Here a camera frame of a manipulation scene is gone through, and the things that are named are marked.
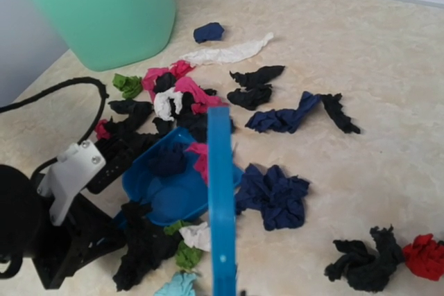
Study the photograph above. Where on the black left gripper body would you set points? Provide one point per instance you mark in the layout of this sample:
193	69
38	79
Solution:
86	234

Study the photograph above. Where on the white paper scrap far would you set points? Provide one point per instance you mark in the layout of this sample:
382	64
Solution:
232	54

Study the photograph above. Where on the navy paper scrap centre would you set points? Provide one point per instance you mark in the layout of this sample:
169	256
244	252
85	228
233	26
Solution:
278	198

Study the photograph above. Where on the navy paper scrap far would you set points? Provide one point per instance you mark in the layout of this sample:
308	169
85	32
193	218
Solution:
208	33

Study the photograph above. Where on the blue hand brush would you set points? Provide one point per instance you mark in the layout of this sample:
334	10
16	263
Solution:
221	202

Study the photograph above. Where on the green paper scrap left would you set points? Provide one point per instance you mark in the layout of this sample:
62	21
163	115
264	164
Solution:
129	86

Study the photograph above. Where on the light blue paper scrap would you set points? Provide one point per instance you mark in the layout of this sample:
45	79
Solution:
181	284

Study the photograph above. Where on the teal plastic waste bin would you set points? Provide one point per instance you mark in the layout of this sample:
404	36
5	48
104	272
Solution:
108	34

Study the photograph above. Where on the navy paper scrap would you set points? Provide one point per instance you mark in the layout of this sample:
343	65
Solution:
278	198
208	33

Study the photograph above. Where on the small pink paper scrap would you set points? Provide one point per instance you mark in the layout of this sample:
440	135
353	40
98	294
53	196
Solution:
100	131

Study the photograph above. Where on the blue dustpan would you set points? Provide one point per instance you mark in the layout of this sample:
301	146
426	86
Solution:
178	197

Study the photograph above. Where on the black red paper scrap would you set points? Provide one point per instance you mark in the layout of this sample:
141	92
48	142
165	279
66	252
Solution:
368	272

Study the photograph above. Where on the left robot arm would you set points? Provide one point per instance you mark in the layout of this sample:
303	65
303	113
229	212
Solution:
24	215

